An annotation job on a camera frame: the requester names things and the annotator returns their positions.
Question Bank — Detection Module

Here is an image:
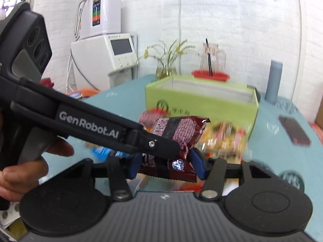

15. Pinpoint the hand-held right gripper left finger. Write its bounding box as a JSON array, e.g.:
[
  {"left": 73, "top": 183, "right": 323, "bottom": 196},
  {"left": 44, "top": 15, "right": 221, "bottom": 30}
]
[{"left": 39, "top": 154, "right": 143, "bottom": 201}]

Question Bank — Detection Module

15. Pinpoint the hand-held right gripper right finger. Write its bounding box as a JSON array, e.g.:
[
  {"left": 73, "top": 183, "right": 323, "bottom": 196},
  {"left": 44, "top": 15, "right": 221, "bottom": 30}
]
[{"left": 190, "top": 148, "right": 282, "bottom": 201}]

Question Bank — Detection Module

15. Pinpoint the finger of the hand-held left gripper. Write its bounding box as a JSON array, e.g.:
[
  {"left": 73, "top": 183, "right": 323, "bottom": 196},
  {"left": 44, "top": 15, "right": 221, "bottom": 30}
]
[{"left": 121, "top": 128, "right": 181, "bottom": 161}]

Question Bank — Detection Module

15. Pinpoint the dark brown snack packet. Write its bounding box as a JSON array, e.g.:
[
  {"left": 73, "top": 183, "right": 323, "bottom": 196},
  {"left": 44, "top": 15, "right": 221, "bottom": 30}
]
[{"left": 137, "top": 116, "right": 211, "bottom": 182}]

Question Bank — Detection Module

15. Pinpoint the clear yellow snack packet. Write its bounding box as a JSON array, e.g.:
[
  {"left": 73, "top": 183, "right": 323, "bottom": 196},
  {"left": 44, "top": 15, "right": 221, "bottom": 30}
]
[{"left": 197, "top": 121, "right": 249, "bottom": 164}]

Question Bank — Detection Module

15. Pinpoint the blue snack packet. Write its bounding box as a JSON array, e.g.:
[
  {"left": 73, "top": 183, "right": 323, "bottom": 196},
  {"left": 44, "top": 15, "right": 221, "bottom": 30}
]
[{"left": 91, "top": 145, "right": 120, "bottom": 162}]

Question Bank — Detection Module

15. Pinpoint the green cardboard box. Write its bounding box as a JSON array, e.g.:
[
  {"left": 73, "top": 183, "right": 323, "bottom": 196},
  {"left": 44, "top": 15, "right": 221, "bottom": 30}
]
[{"left": 145, "top": 74, "right": 261, "bottom": 142}]

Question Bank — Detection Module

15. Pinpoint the person's left hand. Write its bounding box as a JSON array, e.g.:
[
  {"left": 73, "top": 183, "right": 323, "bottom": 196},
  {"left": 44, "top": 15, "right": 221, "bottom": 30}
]
[{"left": 0, "top": 139, "right": 75, "bottom": 202}]

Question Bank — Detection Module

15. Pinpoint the red pink snack packet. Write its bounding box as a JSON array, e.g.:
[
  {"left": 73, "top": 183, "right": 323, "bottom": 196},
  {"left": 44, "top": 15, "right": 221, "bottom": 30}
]
[{"left": 139, "top": 108, "right": 169, "bottom": 132}]

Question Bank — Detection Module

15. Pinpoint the white machine with screen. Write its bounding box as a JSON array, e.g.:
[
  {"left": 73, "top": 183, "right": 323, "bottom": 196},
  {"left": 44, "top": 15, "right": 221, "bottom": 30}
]
[{"left": 71, "top": 33, "right": 139, "bottom": 91}]

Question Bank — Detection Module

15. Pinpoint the teal tablecloth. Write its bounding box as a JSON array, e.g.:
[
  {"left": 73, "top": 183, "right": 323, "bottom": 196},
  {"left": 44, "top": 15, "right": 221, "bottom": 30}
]
[{"left": 40, "top": 74, "right": 323, "bottom": 242}]

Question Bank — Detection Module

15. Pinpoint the plant in glass vase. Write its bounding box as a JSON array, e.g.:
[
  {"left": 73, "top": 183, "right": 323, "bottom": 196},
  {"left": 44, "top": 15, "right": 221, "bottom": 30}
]
[{"left": 144, "top": 39, "right": 196, "bottom": 80}]

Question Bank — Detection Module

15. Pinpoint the red plastic basin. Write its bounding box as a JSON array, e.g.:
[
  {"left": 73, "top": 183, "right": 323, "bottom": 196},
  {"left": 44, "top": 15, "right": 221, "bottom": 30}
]
[{"left": 191, "top": 69, "right": 231, "bottom": 82}]

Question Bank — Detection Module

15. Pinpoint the dark smartphone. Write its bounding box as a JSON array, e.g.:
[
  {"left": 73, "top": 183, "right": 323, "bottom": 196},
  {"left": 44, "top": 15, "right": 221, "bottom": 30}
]
[{"left": 279, "top": 115, "right": 311, "bottom": 146}]

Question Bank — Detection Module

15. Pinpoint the black straw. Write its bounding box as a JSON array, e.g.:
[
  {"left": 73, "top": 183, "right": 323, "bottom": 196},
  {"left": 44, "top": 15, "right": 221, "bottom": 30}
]
[{"left": 205, "top": 38, "right": 214, "bottom": 76}]

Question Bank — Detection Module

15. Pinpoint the white water purifier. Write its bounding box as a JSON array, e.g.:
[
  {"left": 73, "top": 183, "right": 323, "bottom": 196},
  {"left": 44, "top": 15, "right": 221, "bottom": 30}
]
[{"left": 76, "top": 0, "right": 122, "bottom": 40}]

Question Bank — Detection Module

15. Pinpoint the glass jar red lid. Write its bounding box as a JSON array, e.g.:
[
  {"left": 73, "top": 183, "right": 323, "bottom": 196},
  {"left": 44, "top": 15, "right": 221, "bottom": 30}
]
[{"left": 199, "top": 43, "right": 226, "bottom": 75}]

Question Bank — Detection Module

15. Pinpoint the grey blue bottle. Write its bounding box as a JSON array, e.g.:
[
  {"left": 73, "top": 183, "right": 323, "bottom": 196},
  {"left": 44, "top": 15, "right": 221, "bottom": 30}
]
[{"left": 265, "top": 60, "right": 282, "bottom": 104}]

